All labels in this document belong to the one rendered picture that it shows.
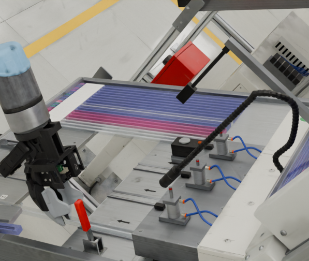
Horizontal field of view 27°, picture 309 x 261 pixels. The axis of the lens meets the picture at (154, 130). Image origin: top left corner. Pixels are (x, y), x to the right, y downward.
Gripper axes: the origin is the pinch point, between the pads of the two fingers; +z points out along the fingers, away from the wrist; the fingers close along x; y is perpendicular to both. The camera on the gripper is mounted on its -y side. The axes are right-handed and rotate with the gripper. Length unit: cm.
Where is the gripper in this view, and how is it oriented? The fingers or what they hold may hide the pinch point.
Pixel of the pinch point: (61, 216)
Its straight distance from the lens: 129.1
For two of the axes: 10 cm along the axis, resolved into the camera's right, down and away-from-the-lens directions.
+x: 4.6, -4.7, 7.5
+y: 8.4, -0.5, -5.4
